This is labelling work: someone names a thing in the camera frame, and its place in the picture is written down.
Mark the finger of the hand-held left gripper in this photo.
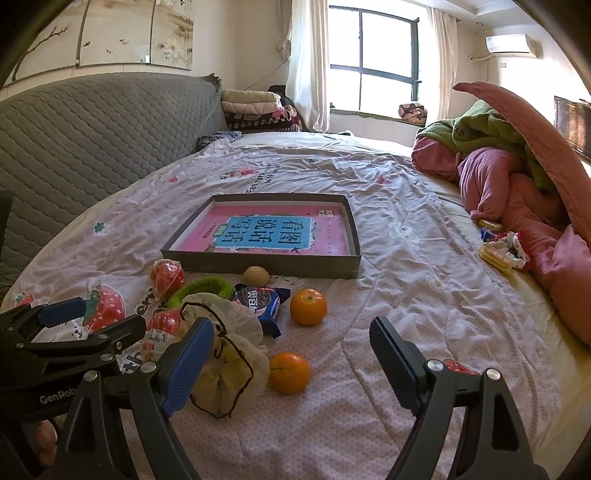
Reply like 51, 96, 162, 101
16, 318, 147, 370
0, 298, 88, 344

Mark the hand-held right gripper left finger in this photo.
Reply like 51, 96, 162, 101
48, 316, 215, 480

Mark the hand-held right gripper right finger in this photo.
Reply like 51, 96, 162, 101
369, 316, 550, 480

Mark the red jelly cup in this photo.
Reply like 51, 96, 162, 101
143, 309, 190, 365
148, 259, 186, 298

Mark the white pouch with black string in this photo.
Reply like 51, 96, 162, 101
180, 293, 271, 418

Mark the green fuzzy scrunchie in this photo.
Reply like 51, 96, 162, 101
166, 276, 235, 309

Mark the blue cookie packet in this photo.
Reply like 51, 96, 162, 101
231, 285, 291, 339

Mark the orange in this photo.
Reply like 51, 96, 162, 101
269, 352, 311, 395
289, 287, 328, 326

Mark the grey shallow cardboard box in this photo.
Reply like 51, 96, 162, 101
160, 193, 362, 280

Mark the person's left hand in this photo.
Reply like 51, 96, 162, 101
34, 418, 61, 467

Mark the brown walnut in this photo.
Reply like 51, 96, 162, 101
243, 265, 271, 288

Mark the pink and blue book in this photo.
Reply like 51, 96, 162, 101
178, 204, 352, 256

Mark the grey quilted headboard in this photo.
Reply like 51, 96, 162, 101
0, 71, 229, 296

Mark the pile of pink green quilts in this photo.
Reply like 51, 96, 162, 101
411, 134, 591, 347

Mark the dark blue patterned cloth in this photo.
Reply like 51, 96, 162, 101
198, 130, 243, 151

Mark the patterned cloth on windowsill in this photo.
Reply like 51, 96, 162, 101
398, 102, 428, 124

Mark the green blanket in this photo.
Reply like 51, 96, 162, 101
418, 99, 561, 195

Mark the dark checkered folded blanket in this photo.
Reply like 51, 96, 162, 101
226, 113, 303, 134

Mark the pink folded blanket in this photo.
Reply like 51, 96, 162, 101
222, 102, 284, 116

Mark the pink quilted pad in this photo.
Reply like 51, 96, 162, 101
452, 80, 591, 241

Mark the cream folded blanket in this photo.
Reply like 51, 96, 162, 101
222, 89, 282, 104

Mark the dark framed screen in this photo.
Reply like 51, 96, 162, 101
553, 95, 591, 162

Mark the white curtain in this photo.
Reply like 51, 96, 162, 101
431, 7, 458, 123
285, 0, 331, 134

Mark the dark framed window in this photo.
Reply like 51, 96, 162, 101
329, 6, 422, 116

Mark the white air conditioner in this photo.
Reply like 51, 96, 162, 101
485, 33, 542, 58

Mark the floral wall panel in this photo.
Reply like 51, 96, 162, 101
9, 0, 195, 86

